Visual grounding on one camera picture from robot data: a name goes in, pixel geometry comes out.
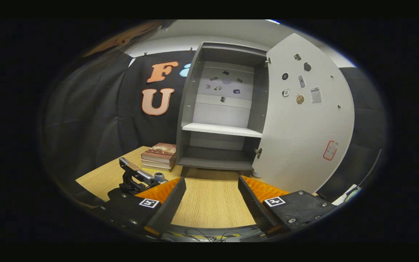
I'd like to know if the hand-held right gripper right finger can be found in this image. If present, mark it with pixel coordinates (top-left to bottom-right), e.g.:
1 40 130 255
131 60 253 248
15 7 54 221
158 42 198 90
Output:
238 175 339 237

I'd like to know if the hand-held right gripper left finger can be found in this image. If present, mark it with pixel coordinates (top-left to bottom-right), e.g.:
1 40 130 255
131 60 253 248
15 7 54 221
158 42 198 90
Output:
99 176 187 237

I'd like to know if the white cabinet door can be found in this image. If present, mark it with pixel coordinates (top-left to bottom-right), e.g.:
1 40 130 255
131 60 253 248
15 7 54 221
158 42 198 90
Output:
252 33 355 194

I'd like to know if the grey cabinet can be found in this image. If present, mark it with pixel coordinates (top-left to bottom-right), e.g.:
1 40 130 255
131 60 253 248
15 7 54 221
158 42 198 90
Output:
176 42 270 171

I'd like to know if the white cabinet shelf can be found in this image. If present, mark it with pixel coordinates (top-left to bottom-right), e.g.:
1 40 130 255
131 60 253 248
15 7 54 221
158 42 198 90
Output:
181 122 263 138

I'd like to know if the white spine book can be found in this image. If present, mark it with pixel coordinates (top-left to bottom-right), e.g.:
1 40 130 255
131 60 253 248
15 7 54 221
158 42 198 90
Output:
141 162 175 170

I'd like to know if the red spine book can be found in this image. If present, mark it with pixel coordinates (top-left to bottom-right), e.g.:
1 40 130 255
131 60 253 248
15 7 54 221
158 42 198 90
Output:
141 157 176 166

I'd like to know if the white teal device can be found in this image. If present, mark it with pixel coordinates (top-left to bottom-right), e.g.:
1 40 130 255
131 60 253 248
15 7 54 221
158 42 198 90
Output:
331 184 362 206

